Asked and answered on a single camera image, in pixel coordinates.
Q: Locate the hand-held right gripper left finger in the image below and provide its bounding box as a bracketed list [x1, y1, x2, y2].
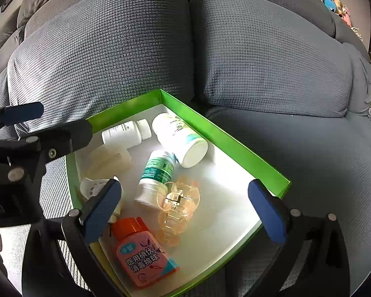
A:
[21, 178, 126, 297]

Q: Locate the green cardboard box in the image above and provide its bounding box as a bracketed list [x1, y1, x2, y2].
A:
[64, 89, 292, 297]

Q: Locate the white bottle with green label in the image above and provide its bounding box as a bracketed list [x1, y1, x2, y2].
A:
[134, 149, 177, 207]

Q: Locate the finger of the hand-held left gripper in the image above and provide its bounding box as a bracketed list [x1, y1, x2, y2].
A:
[0, 119, 93, 174]
[0, 102, 44, 138]

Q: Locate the clear amber hair claw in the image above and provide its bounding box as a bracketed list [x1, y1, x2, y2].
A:
[156, 176, 201, 247]

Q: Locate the small white pill bottle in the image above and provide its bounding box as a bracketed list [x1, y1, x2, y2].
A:
[101, 119, 152, 148]

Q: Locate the grey sofa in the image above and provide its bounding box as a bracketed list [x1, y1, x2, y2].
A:
[0, 0, 371, 297]

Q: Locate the grey sofa back cushion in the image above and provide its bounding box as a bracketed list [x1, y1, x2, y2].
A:
[189, 0, 369, 119]
[7, 0, 195, 137]

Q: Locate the orange plastic bottle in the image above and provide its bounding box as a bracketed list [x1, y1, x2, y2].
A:
[111, 217, 180, 290]

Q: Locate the translucent white hair claw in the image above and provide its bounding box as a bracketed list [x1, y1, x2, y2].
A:
[86, 147, 132, 178]

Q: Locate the large white pill bottle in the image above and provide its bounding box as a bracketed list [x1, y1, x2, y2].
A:
[151, 112, 209, 168]

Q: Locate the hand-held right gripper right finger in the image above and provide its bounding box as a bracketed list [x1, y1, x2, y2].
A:
[247, 179, 351, 297]

